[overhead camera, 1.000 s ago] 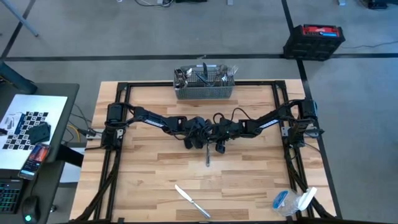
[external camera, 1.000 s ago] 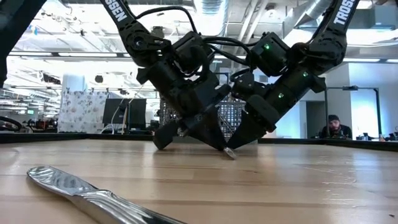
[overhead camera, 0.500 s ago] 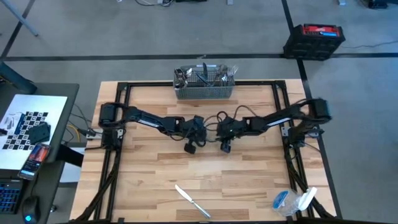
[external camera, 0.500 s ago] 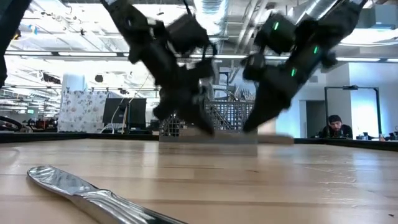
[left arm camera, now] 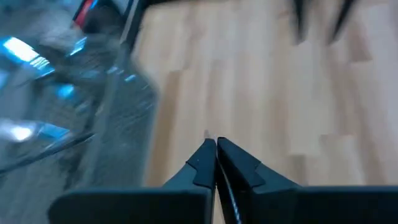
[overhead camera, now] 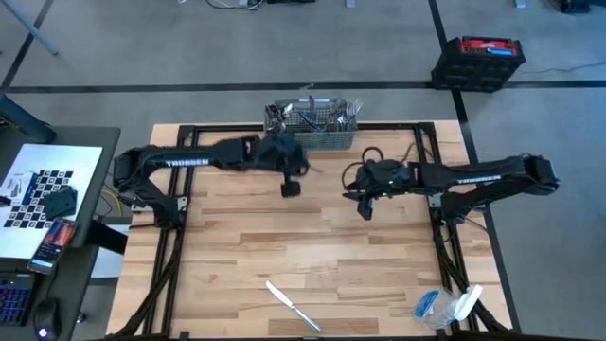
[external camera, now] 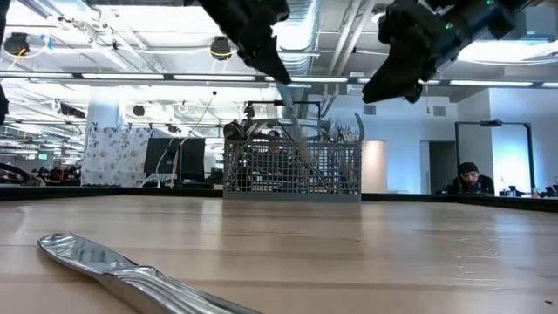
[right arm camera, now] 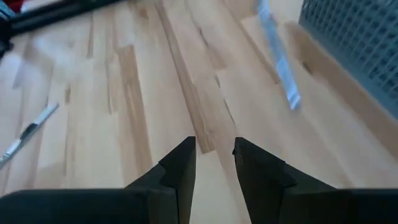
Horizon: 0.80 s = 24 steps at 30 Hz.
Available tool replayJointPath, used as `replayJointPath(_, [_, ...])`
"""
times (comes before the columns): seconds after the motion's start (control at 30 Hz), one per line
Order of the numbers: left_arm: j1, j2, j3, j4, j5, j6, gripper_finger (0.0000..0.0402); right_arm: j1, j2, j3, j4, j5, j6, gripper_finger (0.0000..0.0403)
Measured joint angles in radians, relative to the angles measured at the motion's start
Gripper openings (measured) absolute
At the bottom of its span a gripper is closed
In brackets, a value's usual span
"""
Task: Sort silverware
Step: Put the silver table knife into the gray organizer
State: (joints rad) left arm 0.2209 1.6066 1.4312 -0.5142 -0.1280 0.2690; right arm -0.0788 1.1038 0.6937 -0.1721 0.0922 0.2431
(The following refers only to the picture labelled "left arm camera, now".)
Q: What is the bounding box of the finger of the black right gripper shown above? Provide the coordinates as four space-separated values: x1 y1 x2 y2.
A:
290 0 309 45
325 0 359 45

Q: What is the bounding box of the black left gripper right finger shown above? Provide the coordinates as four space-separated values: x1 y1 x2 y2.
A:
216 137 398 224

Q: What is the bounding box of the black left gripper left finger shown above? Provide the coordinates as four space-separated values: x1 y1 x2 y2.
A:
48 138 218 224

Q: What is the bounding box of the grey plastic silverware basket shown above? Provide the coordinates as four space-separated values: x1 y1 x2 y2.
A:
0 30 159 224

